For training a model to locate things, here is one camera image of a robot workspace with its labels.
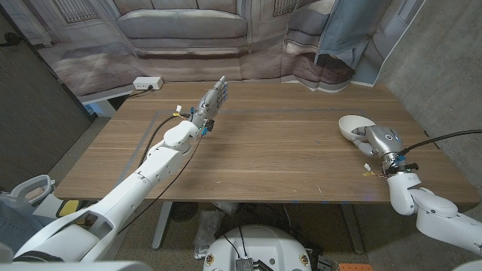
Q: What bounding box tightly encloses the printed sofa room backdrop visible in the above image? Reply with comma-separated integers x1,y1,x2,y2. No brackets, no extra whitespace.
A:
3,0,429,105

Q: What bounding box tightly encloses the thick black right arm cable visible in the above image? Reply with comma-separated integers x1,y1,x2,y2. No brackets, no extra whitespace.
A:
398,129,482,157

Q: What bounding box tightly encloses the right wrist white connector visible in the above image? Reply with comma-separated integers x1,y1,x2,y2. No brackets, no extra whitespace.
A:
361,162,389,178

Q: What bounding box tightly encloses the white side table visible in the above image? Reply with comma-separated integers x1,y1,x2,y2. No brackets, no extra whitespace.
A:
78,89,135,118

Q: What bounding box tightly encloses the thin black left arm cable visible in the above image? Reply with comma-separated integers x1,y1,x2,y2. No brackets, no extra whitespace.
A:
115,133,204,235

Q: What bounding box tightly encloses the clear plastic bag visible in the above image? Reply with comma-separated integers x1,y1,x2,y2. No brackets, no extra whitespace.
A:
194,209,226,260

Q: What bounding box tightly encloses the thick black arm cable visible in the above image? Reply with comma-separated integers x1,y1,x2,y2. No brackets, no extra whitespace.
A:
398,129,482,157
137,114,191,169

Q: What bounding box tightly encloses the white ceramic bowl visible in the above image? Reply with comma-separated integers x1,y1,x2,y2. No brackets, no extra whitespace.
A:
337,114,377,143

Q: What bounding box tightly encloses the orange box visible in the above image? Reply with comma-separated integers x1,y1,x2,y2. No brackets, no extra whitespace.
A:
338,263,374,271

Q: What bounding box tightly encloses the white power strip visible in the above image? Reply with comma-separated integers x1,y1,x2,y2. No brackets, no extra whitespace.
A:
133,76,164,91

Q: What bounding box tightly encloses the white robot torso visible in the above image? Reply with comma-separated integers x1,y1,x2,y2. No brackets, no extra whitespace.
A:
202,224,313,271

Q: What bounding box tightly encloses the white grey plastic frame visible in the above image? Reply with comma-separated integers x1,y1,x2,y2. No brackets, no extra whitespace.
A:
0,174,56,208

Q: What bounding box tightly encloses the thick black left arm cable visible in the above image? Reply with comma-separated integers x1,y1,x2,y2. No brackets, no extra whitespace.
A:
137,114,191,169

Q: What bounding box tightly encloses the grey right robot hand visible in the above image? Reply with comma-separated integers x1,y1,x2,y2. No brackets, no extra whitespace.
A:
349,125,410,175

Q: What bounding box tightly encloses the yellow and black pad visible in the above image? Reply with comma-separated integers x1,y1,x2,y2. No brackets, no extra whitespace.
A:
56,199,82,219

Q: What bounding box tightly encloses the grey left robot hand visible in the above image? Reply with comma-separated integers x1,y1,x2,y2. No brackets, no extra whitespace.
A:
191,75,230,127

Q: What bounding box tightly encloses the grey table leg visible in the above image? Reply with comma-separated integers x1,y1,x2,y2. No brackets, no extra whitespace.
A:
340,203,365,255
151,202,173,251

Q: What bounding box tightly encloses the person leg in blue jeans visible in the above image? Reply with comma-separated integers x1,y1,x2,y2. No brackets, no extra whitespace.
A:
0,201,46,253

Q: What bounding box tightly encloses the black power strip cable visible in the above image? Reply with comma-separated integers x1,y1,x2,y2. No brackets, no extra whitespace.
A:
126,85,154,99

